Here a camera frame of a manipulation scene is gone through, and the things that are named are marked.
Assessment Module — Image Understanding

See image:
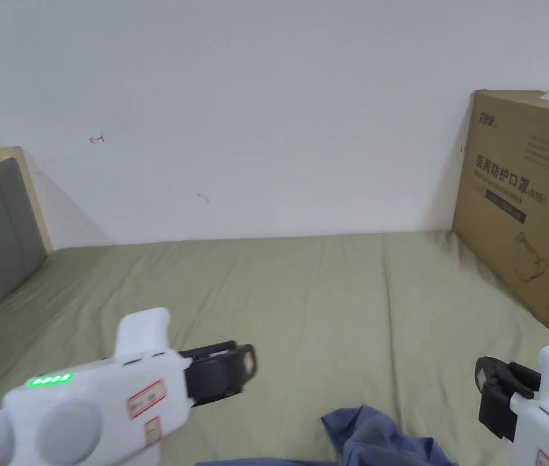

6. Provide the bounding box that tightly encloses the bed with pale green sheet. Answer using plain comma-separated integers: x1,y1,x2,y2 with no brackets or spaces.
0,229,549,466

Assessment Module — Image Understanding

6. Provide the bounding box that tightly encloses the large brown cardboard carton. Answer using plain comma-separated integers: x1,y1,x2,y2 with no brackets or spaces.
451,89,549,334

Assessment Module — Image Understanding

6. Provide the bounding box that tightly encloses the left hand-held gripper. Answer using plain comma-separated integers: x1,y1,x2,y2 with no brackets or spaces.
0,306,242,466

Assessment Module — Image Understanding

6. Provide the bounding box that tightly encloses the dark blue shirt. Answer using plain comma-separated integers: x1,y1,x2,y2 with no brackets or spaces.
196,404,456,466

